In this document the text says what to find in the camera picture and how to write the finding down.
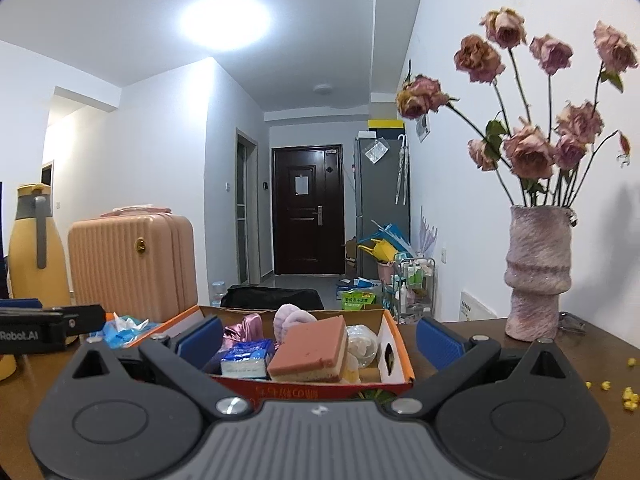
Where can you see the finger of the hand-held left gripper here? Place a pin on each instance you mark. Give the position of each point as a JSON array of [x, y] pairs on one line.
[[20, 304], [85, 320]]

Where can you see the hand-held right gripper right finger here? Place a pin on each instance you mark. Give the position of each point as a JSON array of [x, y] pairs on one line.
[[440, 342]]

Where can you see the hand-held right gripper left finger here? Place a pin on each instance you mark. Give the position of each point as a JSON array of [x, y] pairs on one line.
[[200, 340]]

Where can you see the pink shiny fabric pouch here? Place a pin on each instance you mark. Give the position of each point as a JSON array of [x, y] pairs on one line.
[[245, 330]]

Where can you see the blue packet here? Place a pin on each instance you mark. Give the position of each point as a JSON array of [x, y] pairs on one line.
[[245, 360]]

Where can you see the white and yellow plush toy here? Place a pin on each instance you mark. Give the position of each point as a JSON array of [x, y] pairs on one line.
[[362, 347]]

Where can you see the lilac fluffy plush item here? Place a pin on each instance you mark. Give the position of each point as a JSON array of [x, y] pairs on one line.
[[292, 320]]

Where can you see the pink sponge block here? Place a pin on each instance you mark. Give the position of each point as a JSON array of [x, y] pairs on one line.
[[307, 347]]

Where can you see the cardboard box with orange rim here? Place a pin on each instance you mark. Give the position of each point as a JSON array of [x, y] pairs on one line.
[[320, 390]]

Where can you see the yellow thermos jug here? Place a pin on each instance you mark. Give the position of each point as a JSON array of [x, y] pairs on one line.
[[35, 270]]

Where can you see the blue tissue pack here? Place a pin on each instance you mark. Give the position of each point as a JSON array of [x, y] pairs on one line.
[[125, 330]]

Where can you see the clear water jug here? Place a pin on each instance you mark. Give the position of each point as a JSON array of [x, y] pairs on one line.
[[218, 294]]

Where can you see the white flat panel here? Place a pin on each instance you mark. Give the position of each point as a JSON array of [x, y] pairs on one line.
[[477, 307]]

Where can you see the pink ribbed suitcase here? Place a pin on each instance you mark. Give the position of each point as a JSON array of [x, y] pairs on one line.
[[130, 270]]

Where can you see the black bag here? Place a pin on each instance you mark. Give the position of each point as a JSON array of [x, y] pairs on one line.
[[270, 297]]

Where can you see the pink bucket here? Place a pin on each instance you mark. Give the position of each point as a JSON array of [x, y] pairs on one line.
[[385, 271]]

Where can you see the green printed bag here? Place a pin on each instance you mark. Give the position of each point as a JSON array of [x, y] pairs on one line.
[[357, 301]]

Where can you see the pink textured vase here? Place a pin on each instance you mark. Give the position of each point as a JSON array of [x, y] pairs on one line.
[[537, 270]]

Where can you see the brown cardboard carton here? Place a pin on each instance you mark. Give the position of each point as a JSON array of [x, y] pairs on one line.
[[351, 257]]

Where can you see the small dark object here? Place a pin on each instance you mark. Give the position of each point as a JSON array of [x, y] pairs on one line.
[[572, 322]]

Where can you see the grey interior door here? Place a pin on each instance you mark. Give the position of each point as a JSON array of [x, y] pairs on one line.
[[246, 210]]

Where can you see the dark brown entrance door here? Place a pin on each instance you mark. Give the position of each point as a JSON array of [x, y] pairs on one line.
[[307, 240]]

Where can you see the grey refrigerator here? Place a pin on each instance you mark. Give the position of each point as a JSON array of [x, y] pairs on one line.
[[380, 200]]

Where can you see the white folded umbrella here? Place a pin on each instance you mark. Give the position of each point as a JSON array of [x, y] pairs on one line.
[[402, 170]]

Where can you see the scattered yellow crumbs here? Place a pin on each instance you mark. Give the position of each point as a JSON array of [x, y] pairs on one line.
[[629, 400]]

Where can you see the clear plastic bag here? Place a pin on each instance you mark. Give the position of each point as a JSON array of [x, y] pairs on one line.
[[377, 151]]

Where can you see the dried pink rose bouquet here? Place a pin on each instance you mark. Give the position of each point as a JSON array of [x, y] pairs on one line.
[[530, 150]]

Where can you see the yellow and black box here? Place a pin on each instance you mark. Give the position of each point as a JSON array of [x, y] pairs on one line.
[[386, 124]]

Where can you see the round ceiling lamp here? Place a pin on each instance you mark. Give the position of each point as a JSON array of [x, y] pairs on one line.
[[323, 89]]

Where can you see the bright ceiling light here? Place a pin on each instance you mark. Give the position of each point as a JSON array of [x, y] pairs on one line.
[[225, 20]]

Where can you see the purple wall decoration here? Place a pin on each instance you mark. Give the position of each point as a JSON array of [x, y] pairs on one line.
[[428, 232]]

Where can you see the white wall electrical panel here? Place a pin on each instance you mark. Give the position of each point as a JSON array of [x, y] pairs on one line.
[[424, 130]]

